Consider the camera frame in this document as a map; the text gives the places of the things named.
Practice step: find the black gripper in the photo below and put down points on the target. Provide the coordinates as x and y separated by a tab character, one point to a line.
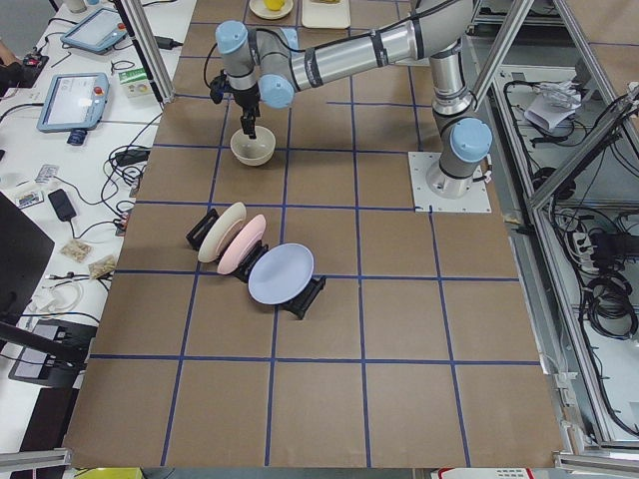
248	101

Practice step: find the white ceramic bowl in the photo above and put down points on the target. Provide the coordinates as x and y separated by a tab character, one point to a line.
253	152

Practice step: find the yellow lemon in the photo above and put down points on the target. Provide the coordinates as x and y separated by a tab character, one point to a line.
274	5

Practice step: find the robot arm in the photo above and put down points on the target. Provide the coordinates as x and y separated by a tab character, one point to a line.
263	66

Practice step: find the cream plate in rack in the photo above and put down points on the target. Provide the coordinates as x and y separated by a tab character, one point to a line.
223	231

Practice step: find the black power adapter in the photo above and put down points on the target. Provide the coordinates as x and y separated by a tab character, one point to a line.
167	43

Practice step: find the pink plate in rack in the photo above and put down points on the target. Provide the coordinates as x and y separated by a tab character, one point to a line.
242	244

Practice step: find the cream round plate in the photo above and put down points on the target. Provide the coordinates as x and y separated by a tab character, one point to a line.
258	8

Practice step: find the green white carton box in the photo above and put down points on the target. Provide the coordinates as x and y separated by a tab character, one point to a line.
135	83

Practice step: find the cream rectangular tray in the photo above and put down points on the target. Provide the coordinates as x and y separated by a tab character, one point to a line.
326	14

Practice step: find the light blue plate in rack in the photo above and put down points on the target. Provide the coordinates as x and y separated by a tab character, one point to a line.
281	273

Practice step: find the near teach pendant tablet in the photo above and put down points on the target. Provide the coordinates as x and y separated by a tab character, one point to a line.
74	101

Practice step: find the teach pendant tablet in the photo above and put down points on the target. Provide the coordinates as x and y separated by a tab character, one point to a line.
74	101
97	33

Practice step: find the far teach pendant tablet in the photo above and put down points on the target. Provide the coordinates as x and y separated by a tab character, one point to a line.
97	33

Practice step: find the black dish rack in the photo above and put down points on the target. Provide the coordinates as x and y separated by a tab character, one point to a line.
298	305

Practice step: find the black smartphone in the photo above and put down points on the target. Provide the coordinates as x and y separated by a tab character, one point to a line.
62	205

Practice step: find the black monitor stand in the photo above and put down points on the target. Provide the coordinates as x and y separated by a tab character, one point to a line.
55	351

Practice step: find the crumpled white paper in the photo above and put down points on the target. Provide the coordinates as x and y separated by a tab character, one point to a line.
554	103

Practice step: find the aluminium frame post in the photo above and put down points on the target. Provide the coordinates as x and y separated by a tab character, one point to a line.
139	29

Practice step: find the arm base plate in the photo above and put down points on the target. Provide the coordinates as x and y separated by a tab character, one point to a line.
434	192

